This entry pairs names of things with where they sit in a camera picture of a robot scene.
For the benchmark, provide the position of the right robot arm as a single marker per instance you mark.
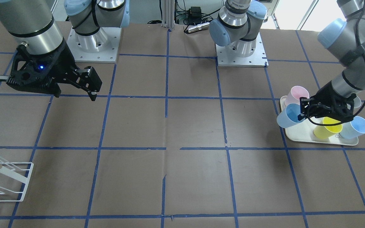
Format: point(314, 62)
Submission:
point(31, 21)

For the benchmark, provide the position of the grey cup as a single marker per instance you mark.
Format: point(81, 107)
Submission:
point(357, 102)

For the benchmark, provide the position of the pink cup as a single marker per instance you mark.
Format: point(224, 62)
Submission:
point(296, 92)

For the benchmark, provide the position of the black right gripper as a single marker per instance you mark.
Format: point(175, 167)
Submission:
point(63, 62)

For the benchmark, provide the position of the light blue cup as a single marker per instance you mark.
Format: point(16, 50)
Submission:
point(290, 116)

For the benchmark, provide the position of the yellow cup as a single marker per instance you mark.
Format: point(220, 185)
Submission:
point(332, 127)

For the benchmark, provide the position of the white wire cup rack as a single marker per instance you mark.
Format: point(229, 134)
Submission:
point(14, 180)

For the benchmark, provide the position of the cream plastic tray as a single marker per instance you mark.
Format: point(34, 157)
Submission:
point(303, 131)

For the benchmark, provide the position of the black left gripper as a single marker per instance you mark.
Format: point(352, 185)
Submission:
point(327, 95)

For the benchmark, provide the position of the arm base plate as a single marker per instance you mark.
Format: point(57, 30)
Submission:
point(242, 54)
point(100, 47)

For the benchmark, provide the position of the blue cup on tray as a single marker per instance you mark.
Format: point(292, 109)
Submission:
point(354, 128)

